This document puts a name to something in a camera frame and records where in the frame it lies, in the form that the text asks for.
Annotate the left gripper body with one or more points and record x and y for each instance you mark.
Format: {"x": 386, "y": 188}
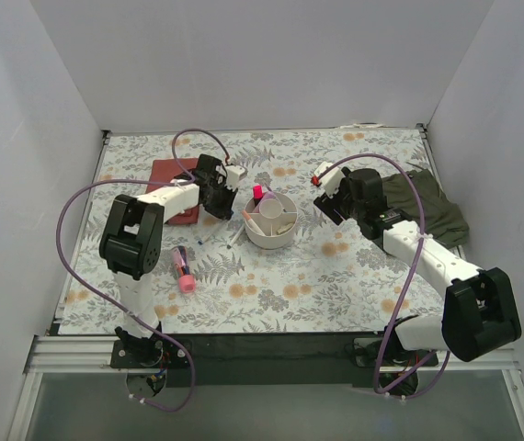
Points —
{"x": 221, "y": 202}

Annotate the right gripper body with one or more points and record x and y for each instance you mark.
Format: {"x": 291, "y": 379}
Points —
{"x": 329, "y": 208}

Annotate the peach cap white marker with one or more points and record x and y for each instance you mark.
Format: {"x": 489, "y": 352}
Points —
{"x": 252, "y": 224}

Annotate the pink black highlighter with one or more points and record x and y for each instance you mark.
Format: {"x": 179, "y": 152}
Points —
{"x": 258, "y": 193}

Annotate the green cap white marker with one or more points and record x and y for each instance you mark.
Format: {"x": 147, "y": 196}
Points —
{"x": 236, "y": 236}

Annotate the beige long eraser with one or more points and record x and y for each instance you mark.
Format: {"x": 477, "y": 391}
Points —
{"x": 284, "y": 228}

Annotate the white round divided organizer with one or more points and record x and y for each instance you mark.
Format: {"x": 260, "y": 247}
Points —
{"x": 270, "y": 215}

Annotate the pink clear pencil case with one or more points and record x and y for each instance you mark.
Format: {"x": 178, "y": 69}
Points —
{"x": 185, "y": 280}

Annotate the blue cap white marker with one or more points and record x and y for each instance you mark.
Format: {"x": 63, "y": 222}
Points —
{"x": 210, "y": 234}

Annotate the light pink highlighter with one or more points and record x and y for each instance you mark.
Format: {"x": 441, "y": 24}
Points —
{"x": 269, "y": 194}

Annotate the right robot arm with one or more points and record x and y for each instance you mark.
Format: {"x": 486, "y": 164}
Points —
{"x": 479, "y": 310}

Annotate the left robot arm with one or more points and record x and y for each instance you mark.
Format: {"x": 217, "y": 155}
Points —
{"x": 131, "y": 243}

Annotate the floral patterned table mat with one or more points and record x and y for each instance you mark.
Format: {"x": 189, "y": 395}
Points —
{"x": 328, "y": 279}

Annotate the red folded cloth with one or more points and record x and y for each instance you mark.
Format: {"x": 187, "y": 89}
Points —
{"x": 166, "y": 171}

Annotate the olive green folded cloth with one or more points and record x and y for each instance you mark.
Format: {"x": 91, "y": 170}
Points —
{"x": 444, "y": 220}

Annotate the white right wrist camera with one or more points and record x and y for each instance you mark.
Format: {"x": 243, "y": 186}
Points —
{"x": 327, "y": 177}

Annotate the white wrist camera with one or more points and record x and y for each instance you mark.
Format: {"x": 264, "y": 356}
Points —
{"x": 234, "y": 174}
{"x": 327, "y": 177}

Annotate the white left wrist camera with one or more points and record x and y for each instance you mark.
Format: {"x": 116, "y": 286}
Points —
{"x": 234, "y": 174}

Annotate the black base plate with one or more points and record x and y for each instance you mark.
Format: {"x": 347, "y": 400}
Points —
{"x": 255, "y": 358}

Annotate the aluminium frame rail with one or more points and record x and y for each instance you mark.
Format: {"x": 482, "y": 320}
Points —
{"x": 92, "y": 354}

